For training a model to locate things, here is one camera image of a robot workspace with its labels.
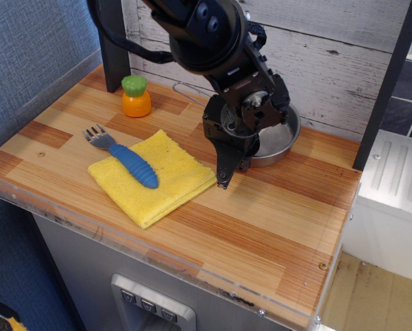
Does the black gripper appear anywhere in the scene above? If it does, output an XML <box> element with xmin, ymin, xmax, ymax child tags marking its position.
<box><xmin>202</xmin><ymin>94</ymin><xmax>260</xmax><ymax>189</ymax></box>

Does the stainless steel pot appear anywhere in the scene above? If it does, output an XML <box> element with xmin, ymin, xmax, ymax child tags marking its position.
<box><xmin>173</xmin><ymin>81</ymin><xmax>301</xmax><ymax>168</ymax></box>

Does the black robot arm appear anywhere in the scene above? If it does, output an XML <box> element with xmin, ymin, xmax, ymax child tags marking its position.
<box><xmin>146</xmin><ymin>1</ymin><xmax>290</xmax><ymax>188</ymax></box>

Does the yellow folded cloth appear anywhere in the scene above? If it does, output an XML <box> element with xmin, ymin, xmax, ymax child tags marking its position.
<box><xmin>88</xmin><ymin>130</ymin><xmax>216</xmax><ymax>229</ymax></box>

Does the orange toy carrot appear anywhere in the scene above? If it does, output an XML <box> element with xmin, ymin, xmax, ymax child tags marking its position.
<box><xmin>121</xmin><ymin>75</ymin><xmax>152</xmax><ymax>118</ymax></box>

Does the white ridged appliance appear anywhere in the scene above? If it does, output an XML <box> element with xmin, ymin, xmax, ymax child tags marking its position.
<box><xmin>343</xmin><ymin>130</ymin><xmax>412</xmax><ymax>279</ymax></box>

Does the silver dispenser panel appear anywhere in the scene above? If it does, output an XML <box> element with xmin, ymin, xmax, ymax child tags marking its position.
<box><xmin>111</xmin><ymin>274</ymin><xmax>197</xmax><ymax>330</ymax></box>

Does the clear acrylic edge guard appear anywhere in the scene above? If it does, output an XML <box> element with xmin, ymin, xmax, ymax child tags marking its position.
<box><xmin>0</xmin><ymin>166</ymin><xmax>360</xmax><ymax>330</ymax></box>

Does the yellow black object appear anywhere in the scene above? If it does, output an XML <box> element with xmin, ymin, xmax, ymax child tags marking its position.
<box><xmin>0</xmin><ymin>314</ymin><xmax>28</xmax><ymax>331</ymax></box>

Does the blue handled metal fork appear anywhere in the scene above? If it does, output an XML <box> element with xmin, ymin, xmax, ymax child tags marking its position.
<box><xmin>82</xmin><ymin>124</ymin><xmax>159</xmax><ymax>189</ymax></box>

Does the black braided cable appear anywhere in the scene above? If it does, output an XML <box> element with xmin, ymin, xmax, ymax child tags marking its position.
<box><xmin>86</xmin><ymin>0</ymin><xmax>175</xmax><ymax>65</ymax></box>

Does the dark left post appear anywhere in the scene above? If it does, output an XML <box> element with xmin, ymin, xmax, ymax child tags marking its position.
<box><xmin>97</xmin><ymin>0</ymin><xmax>130</xmax><ymax>92</ymax></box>

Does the dark post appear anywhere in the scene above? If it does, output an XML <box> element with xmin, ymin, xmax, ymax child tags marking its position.
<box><xmin>97</xmin><ymin>0</ymin><xmax>130</xmax><ymax>92</ymax></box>
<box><xmin>353</xmin><ymin>1</ymin><xmax>412</xmax><ymax>171</ymax></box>

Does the dark right post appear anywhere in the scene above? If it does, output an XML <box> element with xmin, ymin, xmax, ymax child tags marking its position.
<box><xmin>353</xmin><ymin>1</ymin><xmax>412</xmax><ymax>171</ymax></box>

